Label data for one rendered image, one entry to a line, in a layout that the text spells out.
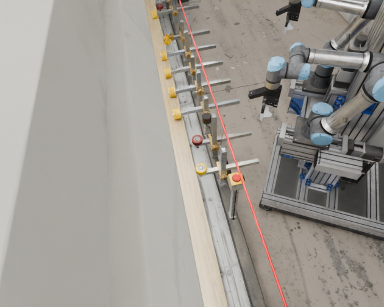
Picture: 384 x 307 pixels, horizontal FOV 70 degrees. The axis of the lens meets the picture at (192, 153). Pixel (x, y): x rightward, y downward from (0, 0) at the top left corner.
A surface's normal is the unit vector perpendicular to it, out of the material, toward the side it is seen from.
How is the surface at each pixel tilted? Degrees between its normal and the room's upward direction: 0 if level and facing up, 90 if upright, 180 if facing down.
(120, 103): 0
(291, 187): 0
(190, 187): 0
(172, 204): 61
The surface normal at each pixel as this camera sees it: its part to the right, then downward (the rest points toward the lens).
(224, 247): -0.08, -0.56
